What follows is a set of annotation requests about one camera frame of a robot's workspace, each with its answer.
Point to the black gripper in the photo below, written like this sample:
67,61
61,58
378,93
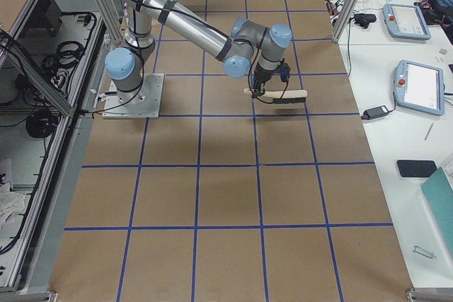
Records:
261,78

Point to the beige hand brush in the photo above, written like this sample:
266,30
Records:
279,97

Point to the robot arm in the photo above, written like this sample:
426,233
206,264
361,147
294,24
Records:
249,47

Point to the black power adapter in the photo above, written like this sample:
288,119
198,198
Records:
375,113

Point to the upper teach pendant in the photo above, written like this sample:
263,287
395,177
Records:
405,21

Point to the teach pendant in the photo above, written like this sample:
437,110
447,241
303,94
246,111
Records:
419,87
405,21

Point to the lower teach pendant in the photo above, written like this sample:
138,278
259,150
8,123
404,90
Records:
419,87

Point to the black smartphone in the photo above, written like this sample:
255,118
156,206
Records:
416,168

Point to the teal folder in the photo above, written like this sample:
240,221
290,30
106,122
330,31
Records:
438,193

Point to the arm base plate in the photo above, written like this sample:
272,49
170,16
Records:
144,103

